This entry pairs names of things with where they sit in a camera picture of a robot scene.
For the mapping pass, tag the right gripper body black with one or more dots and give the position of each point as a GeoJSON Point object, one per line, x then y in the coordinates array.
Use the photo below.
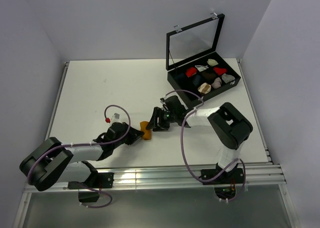
{"type": "Point", "coordinates": [165, 118]}

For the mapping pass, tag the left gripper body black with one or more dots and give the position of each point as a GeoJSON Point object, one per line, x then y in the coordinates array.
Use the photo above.
{"type": "Point", "coordinates": [129, 138]}

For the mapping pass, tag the mustard yellow sock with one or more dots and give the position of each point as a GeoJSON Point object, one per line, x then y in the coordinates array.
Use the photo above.
{"type": "Point", "coordinates": [147, 134]}

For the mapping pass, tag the brown striped sock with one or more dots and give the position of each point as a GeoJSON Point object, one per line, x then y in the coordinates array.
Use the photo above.
{"type": "Point", "coordinates": [204, 88]}

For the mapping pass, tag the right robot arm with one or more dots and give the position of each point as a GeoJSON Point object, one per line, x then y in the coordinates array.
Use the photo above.
{"type": "Point", "coordinates": [231, 127]}

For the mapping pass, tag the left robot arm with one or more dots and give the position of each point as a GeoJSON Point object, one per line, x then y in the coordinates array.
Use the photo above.
{"type": "Point", "coordinates": [51, 162]}

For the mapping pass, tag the blue rolled sock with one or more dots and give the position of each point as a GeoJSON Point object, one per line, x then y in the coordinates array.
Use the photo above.
{"type": "Point", "coordinates": [196, 80]}

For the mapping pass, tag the red rolled sock left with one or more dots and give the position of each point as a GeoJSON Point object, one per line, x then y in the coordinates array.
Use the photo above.
{"type": "Point", "coordinates": [191, 71]}

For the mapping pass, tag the red rolled sock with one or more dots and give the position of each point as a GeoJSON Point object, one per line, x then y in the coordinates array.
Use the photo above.
{"type": "Point", "coordinates": [220, 71]}
{"type": "Point", "coordinates": [191, 71]}

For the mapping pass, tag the black storage box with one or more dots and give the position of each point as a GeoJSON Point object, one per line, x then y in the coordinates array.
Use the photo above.
{"type": "Point", "coordinates": [188, 92]}

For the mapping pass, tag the dark brown rolled sock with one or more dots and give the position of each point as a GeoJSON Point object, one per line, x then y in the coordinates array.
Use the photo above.
{"type": "Point", "coordinates": [209, 75]}

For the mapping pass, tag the white grey rolled sock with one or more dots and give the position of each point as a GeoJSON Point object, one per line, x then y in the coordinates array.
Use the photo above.
{"type": "Point", "coordinates": [201, 68]}

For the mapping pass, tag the pink beige rolled sock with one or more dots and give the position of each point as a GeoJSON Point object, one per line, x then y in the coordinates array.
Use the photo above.
{"type": "Point", "coordinates": [217, 83]}

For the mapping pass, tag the red rolled sock right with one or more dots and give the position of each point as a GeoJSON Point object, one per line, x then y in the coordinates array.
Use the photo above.
{"type": "Point", "coordinates": [220, 71]}

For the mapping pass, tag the pale green rolled sock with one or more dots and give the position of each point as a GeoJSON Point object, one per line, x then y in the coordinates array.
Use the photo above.
{"type": "Point", "coordinates": [212, 62]}

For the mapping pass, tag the glass box lid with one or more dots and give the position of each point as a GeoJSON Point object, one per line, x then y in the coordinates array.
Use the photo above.
{"type": "Point", "coordinates": [189, 43]}

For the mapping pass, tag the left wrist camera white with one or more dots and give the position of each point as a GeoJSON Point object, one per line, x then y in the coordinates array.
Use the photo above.
{"type": "Point", "coordinates": [113, 119]}

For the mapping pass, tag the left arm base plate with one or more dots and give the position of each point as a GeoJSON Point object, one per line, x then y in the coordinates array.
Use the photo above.
{"type": "Point", "coordinates": [95, 181]}

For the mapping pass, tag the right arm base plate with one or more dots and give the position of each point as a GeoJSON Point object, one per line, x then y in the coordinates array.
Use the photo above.
{"type": "Point", "coordinates": [235, 176]}

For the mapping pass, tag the aluminium front rail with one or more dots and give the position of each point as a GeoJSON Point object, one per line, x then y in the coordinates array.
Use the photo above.
{"type": "Point", "coordinates": [178, 177]}

